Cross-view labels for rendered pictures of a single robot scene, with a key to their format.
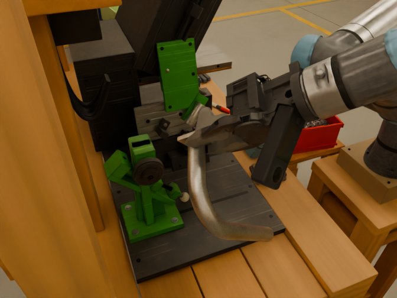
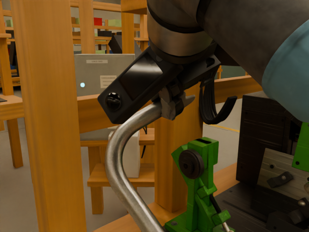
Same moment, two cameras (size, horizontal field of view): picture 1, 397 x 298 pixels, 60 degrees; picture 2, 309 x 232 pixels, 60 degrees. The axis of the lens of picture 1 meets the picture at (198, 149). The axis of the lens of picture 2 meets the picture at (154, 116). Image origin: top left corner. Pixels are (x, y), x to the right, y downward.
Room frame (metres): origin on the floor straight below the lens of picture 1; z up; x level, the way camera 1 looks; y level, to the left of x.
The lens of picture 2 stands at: (0.28, -0.44, 1.41)
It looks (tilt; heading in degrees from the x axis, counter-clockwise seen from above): 14 degrees down; 71
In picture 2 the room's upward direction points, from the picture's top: straight up
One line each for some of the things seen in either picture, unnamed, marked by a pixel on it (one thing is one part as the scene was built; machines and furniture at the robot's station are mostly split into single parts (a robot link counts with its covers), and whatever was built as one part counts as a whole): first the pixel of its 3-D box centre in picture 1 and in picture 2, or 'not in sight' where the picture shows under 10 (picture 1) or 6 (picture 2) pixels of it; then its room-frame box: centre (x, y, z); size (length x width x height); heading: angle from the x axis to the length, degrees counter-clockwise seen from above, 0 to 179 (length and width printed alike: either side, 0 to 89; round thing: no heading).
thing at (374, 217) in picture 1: (378, 182); not in sight; (0.82, -0.62, 0.83); 0.32 x 0.32 x 0.04; 22
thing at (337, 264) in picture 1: (224, 130); not in sight; (1.12, -0.11, 0.82); 1.50 x 0.14 x 0.15; 21
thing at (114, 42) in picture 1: (106, 84); (280, 136); (1.06, 0.32, 1.07); 0.30 x 0.18 x 0.34; 21
